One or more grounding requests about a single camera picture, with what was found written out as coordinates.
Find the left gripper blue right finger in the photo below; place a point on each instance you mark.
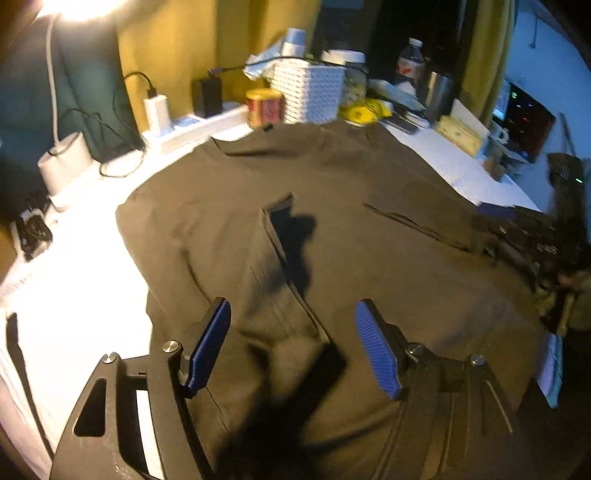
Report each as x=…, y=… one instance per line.
x=385, y=346

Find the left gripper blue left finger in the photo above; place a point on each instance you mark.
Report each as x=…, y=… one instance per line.
x=201, y=344

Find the brown t-shirt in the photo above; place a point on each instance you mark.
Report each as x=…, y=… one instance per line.
x=294, y=225

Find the white mug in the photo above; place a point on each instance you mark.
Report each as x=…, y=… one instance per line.
x=498, y=134

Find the computer monitor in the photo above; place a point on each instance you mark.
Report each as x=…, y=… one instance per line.
x=527, y=121

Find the white textured table cloth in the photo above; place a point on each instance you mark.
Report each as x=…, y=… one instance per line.
x=81, y=298

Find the yellow tissue box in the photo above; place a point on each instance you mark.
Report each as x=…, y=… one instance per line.
x=463, y=129

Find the stainless steel tumbler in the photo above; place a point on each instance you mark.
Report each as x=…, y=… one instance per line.
x=436, y=93

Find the black smartphone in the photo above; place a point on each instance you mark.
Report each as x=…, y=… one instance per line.
x=401, y=124

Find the black clips bundle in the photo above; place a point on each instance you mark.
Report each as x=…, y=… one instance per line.
x=31, y=235

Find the white power strip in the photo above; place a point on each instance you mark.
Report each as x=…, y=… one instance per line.
x=191, y=129

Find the wet wipes pack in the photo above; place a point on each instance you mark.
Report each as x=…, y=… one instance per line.
x=385, y=90

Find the white usb charger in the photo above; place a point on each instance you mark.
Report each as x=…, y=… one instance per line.
x=157, y=114

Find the clear water bottle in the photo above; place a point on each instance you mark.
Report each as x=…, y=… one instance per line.
x=411, y=62

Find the yellow snack bag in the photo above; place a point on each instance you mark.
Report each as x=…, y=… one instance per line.
x=366, y=112

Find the right yellow curtain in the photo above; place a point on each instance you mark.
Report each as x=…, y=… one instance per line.
x=487, y=57

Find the yellow curtain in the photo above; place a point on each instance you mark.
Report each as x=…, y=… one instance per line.
x=176, y=42
x=487, y=57

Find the white desk lamp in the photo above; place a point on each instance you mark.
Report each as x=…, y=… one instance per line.
x=84, y=76

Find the red tin can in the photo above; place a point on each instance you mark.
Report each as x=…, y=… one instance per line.
x=265, y=107

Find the black power adapter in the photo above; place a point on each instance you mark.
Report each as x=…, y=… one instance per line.
x=206, y=95

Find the white perforated plastic basket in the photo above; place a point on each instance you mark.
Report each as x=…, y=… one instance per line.
x=311, y=92

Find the teal curtain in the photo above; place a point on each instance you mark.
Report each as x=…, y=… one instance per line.
x=26, y=118

